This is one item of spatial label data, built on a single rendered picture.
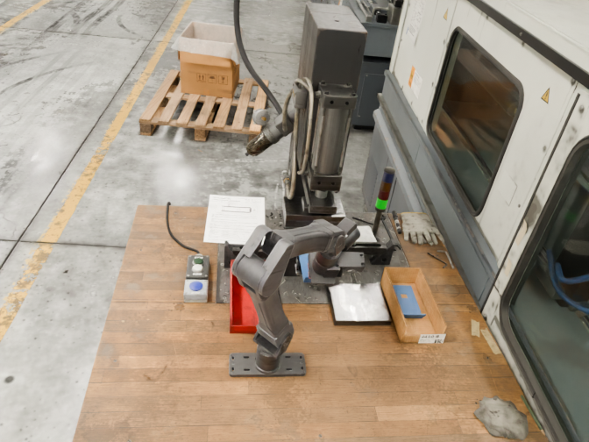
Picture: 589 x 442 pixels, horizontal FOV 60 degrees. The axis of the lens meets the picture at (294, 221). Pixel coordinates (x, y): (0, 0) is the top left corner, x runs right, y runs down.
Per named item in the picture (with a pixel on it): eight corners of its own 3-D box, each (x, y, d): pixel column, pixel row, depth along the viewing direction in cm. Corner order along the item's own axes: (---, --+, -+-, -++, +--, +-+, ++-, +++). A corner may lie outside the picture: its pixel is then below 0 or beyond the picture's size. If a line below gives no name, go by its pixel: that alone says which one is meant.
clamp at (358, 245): (339, 264, 170) (344, 241, 164) (337, 258, 173) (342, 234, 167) (382, 265, 172) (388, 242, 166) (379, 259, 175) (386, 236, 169)
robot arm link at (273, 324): (276, 320, 133) (252, 247, 108) (295, 335, 130) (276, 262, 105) (260, 338, 130) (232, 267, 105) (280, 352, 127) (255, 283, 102)
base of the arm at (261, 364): (230, 335, 130) (230, 357, 124) (307, 334, 133) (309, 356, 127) (229, 355, 135) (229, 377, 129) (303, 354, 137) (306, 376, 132)
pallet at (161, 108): (170, 82, 519) (170, 69, 510) (267, 93, 523) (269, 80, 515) (139, 134, 421) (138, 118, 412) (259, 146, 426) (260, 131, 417)
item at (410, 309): (400, 321, 151) (403, 314, 149) (389, 285, 163) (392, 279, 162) (423, 321, 152) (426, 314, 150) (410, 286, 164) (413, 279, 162)
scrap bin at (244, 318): (229, 333, 141) (230, 318, 137) (230, 273, 161) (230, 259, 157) (272, 333, 142) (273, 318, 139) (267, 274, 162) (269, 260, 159)
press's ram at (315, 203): (284, 234, 151) (294, 145, 134) (278, 188, 172) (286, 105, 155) (343, 236, 154) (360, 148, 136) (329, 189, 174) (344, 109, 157)
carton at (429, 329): (400, 345, 145) (406, 325, 140) (379, 284, 165) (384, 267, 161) (442, 345, 147) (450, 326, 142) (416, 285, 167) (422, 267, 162)
